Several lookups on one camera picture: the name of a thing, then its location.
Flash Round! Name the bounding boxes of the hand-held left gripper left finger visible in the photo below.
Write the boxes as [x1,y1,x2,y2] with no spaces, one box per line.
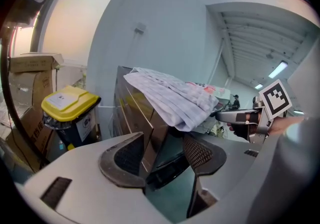
[22,131,174,224]

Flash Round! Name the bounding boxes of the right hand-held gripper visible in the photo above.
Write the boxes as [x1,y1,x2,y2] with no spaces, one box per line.
[214,79,293,145]

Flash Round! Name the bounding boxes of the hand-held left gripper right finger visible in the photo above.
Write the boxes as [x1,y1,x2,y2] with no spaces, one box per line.
[182,134,261,201]

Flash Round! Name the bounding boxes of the grey detergent drawer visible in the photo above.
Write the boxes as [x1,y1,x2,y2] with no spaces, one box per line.
[143,165,218,224]

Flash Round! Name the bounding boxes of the person's right forearm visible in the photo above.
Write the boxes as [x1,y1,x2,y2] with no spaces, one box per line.
[268,115,307,136]

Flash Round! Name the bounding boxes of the person's right hand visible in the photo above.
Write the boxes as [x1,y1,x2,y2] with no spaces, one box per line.
[226,112,261,143]

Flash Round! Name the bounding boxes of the plastic bag with red print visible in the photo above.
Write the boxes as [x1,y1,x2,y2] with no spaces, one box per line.
[184,81,231,110]

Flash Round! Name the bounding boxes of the white checked cloth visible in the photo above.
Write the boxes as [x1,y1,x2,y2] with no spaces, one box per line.
[123,67,220,133]

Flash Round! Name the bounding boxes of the long ceiling light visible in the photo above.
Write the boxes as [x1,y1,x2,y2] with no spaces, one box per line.
[268,61,289,79]

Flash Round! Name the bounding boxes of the cardboard box with black print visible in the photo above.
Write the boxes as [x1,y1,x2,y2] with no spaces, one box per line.
[5,105,55,171]

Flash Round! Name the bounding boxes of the yellow-lid trash bin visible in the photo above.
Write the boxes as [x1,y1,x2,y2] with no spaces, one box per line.
[40,85,102,151]

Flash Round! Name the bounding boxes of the large cardboard box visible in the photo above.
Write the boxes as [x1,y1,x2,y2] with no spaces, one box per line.
[7,70,55,118]

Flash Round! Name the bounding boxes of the flat cardboard box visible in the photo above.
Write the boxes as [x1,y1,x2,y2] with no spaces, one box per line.
[8,52,65,73]

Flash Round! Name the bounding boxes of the black cable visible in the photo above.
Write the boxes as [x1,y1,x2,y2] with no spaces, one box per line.
[0,35,52,168]

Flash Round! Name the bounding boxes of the grey wall box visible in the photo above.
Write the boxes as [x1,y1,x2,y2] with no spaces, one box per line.
[134,22,147,34]

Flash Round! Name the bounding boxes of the black camera device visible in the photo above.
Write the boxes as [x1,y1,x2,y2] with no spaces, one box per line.
[6,0,49,27]

